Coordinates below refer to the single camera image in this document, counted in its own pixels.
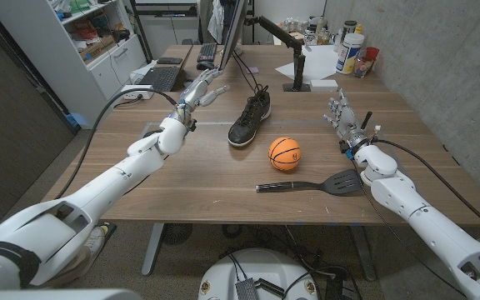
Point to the black phone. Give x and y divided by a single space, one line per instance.
169 61

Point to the white shelf cabinet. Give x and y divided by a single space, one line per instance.
56 62

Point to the black marker pen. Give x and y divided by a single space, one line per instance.
366 120

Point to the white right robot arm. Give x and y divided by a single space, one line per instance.
431 225

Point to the small white box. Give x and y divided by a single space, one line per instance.
323 85

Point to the white yellow sneaker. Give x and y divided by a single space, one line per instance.
96 241

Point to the orange mini basketball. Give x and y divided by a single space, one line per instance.
284 153

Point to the white paper sheet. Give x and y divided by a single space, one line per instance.
317 62

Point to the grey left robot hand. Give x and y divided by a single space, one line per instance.
196 93

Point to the black slotted spatula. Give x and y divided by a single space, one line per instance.
340 183

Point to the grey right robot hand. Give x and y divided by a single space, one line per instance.
348 123

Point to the hanging white cloth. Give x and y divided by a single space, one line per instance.
216 21

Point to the black keyboard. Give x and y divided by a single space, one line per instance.
207 53

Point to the black flat pad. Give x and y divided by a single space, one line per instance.
152 133

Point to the black computer mouse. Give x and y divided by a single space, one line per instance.
204 65

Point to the clear glass jar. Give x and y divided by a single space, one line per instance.
362 68

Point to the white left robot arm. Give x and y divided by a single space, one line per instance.
111 183

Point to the computer monitor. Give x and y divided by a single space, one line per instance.
233 33

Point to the white wipes canister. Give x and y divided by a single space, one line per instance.
349 54

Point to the purple sticky note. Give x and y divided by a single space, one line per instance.
252 70

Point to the person's brown trouser leg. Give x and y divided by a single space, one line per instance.
73 268

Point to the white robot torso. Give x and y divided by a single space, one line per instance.
256 266

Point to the grey table leg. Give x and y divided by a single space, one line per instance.
364 254
152 250

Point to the black laptop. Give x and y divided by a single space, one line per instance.
161 78

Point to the black sneaker with laces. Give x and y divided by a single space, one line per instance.
248 121

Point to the cardboard box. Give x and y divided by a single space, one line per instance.
97 48

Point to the red cup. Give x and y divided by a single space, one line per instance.
372 53

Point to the white power adapter box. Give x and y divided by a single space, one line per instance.
133 95

